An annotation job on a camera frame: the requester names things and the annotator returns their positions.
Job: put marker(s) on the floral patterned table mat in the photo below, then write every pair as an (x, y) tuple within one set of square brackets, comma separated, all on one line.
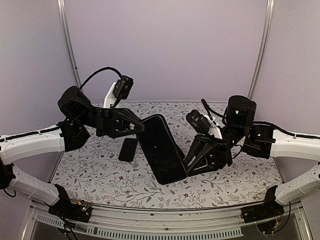
[(95, 174)]

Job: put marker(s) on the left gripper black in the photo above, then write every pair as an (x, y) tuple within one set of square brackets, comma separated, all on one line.
[(115, 122)]

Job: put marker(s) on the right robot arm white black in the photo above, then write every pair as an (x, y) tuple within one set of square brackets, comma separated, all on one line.
[(218, 133)]

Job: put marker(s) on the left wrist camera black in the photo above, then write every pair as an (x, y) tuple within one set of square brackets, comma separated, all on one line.
[(122, 87)]

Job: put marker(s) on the small black phone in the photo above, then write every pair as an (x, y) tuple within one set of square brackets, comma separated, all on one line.
[(163, 155)]

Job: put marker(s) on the right camera cable black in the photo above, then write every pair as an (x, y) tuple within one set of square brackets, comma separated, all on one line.
[(210, 110)]

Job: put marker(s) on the left aluminium frame post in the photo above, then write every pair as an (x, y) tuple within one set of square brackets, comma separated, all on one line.
[(61, 7)]

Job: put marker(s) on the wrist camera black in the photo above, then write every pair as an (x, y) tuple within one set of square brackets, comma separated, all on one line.
[(199, 122), (122, 87)]

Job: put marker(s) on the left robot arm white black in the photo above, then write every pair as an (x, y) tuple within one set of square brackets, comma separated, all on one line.
[(68, 135)]

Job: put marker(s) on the front aluminium rail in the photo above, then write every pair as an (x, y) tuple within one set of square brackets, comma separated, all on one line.
[(123, 223)]

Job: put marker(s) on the aluminium frame post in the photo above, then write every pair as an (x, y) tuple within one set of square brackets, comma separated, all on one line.
[(268, 18), (61, 7)]

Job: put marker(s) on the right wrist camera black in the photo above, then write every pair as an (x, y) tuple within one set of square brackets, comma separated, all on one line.
[(199, 122)]

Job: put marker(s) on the large black phone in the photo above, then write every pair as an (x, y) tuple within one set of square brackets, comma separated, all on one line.
[(128, 150)]

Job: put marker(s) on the right aluminium frame post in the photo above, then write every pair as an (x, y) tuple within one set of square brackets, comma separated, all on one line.
[(268, 18)]

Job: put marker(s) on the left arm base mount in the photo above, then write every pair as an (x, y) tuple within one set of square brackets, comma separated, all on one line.
[(78, 211)]

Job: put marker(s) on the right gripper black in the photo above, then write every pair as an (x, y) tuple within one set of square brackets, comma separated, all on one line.
[(217, 157)]

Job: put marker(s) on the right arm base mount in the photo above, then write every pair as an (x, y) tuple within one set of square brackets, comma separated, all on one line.
[(267, 209)]

